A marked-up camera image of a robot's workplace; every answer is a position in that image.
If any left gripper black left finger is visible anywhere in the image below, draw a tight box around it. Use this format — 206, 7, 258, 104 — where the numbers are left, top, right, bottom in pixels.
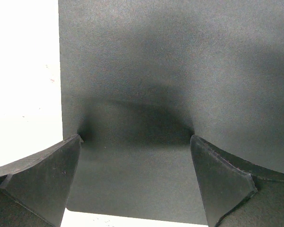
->
0, 134, 83, 227

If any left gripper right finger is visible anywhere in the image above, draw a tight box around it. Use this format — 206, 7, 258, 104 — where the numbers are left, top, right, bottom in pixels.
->
190, 135, 284, 227

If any grey black file folder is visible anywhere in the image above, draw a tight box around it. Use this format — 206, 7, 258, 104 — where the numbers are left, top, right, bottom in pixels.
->
58, 0, 284, 226

